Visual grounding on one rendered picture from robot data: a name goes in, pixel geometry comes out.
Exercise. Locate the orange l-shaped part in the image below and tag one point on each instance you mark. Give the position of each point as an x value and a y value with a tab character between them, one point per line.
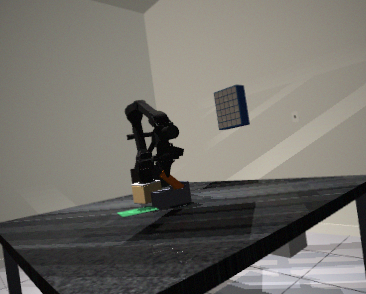
172	181

